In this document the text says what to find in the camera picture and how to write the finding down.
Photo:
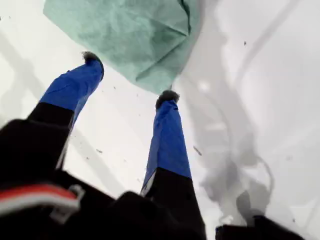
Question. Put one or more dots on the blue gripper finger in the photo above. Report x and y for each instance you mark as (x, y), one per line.
(72, 85)
(168, 140)

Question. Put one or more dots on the pale green T-shirt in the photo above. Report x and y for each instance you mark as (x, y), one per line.
(130, 37)

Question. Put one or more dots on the black camera stalk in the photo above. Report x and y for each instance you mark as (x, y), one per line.
(255, 230)

